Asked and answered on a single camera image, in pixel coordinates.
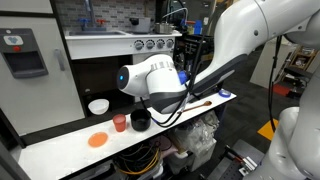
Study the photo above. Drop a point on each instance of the clear plastic storage bin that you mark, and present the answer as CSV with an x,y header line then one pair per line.
x,y
177,162

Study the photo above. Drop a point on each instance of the orange round lid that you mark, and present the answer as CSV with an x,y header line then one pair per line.
x,y
98,139

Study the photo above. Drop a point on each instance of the clear plastic bag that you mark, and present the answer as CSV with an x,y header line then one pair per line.
x,y
197,135

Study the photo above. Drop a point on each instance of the orange plastic cup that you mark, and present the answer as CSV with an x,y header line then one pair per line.
x,y
119,121

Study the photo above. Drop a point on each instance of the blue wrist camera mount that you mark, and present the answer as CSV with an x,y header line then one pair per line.
x,y
182,77

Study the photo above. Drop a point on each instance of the white toy refrigerator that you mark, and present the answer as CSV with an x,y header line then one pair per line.
x,y
37,88

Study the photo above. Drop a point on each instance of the white bowl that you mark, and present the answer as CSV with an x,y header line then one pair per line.
x,y
99,106

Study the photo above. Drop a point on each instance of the black 3D printer frame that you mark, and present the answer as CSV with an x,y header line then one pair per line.
x,y
190,50

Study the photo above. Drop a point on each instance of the white toy kitchen stove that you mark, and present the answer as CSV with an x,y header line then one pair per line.
x,y
103,59

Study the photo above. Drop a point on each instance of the long wooden spoon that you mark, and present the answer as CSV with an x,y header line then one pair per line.
x,y
207,103

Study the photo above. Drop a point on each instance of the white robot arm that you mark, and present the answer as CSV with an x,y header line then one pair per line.
x,y
294,152

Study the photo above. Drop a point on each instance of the black bowl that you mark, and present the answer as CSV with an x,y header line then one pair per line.
x,y
140,120

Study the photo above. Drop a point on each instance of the blue tape roll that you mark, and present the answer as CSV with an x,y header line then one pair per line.
x,y
224,93

